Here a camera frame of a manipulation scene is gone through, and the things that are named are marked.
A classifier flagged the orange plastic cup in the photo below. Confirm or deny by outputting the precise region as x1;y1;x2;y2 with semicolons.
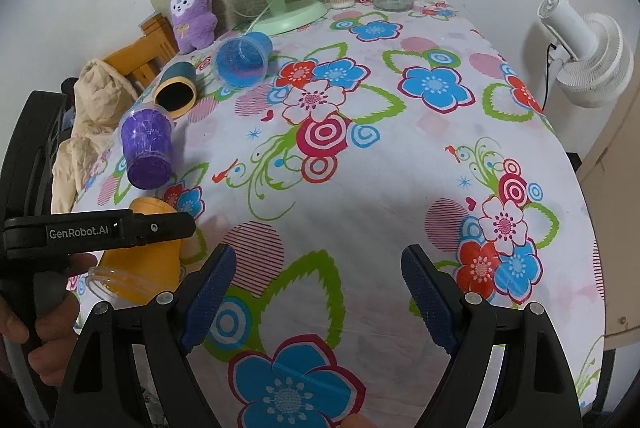
86;196;189;309

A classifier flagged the purple plastic cup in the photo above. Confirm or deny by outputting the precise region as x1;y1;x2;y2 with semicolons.
119;103;174;190

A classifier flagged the teal cup yellow rim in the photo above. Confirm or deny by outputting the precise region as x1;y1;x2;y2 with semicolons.
153;61;198;119

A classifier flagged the blue plastic cup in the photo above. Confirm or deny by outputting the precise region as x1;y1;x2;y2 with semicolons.
214;32;272;89

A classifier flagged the left human hand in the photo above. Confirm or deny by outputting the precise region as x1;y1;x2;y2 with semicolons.
0;251;99;388

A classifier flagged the beige quilted jacket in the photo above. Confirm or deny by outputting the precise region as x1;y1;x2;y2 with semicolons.
51;59;138;214

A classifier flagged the wooden chair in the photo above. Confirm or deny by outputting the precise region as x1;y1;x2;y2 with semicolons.
104;14;178;88

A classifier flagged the purple plush bunny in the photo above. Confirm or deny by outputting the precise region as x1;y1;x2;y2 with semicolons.
169;0;218;55

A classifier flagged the floral tablecloth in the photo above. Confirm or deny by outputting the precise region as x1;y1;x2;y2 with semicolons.
67;0;609;428

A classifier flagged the white standing fan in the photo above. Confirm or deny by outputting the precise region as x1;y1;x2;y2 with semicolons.
537;0;634;109

